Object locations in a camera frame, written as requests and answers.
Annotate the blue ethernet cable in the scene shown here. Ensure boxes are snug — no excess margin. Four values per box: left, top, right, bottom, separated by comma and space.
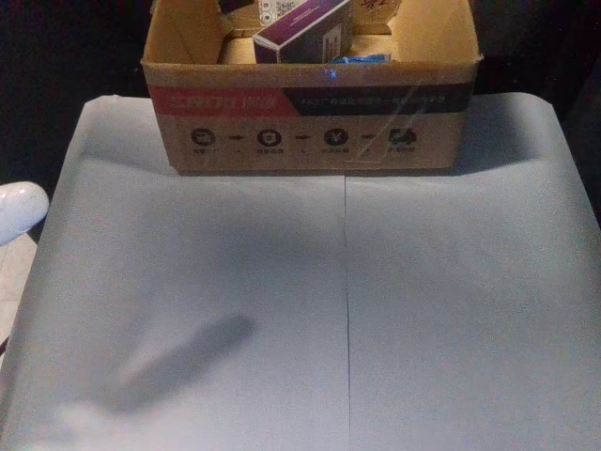
326, 53, 395, 66

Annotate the open brown cardboard box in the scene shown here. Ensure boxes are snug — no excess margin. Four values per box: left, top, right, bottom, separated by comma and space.
140, 0, 483, 177

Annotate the maroon and grey carton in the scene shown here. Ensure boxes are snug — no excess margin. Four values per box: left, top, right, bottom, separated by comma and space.
252, 0, 355, 65

